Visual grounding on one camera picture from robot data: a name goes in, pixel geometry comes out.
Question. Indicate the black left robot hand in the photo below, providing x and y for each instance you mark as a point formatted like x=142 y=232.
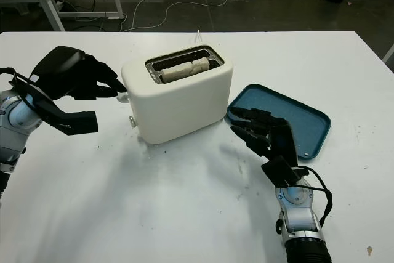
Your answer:
x=67 y=72

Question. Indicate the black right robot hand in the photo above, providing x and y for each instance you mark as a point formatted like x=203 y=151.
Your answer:
x=277 y=139

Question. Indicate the white toaster lever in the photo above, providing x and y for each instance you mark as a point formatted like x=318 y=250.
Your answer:
x=123 y=98

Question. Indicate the white bread slice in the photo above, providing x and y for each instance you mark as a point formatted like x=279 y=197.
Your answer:
x=184 y=70

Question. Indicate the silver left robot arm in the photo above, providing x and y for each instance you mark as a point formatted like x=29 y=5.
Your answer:
x=15 y=127

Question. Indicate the blue plastic tray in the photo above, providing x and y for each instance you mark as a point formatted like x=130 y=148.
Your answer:
x=295 y=127

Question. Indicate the chrome toaster dial knob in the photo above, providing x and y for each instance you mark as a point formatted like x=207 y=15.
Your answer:
x=133 y=121

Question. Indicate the white two-slot toaster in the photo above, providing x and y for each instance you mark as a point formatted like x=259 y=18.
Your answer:
x=178 y=109

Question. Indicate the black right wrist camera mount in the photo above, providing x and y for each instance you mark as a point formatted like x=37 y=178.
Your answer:
x=280 y=170

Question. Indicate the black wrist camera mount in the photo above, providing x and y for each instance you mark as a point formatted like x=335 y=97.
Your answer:
x=77 y=123
x=280 y=170

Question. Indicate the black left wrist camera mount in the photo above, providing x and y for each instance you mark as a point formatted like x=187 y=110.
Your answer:
x=77 y=123

